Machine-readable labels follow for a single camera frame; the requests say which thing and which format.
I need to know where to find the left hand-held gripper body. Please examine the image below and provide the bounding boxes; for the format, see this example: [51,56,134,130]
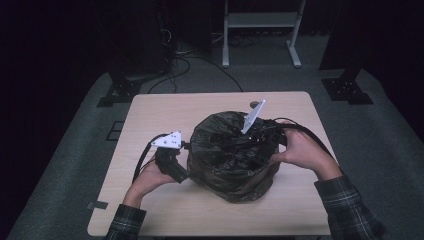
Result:
[150,130,184,184]

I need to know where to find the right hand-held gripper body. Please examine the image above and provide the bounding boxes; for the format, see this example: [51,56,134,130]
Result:
[240,99,288,151]

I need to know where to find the black garbage bag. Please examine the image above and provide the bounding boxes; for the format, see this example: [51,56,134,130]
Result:
[186,110,283,204]

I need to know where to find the person's left hand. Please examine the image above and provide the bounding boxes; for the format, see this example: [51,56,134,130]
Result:
[123,160,178,208]

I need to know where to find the person's right hand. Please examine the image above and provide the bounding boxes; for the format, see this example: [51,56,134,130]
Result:
[269,124,343,182]

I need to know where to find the grey tape strip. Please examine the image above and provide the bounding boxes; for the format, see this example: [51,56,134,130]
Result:
[85,201,109,211]

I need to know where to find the white metal stand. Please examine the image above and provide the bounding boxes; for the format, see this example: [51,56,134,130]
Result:
[222,0,307,69]

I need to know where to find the black floor cables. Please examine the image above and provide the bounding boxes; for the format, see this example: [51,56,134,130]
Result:
[147,55,244,94]

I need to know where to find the black stand with base plate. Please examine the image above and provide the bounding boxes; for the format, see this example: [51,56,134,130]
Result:
[319,0,374,106]
[96,0,174,108]

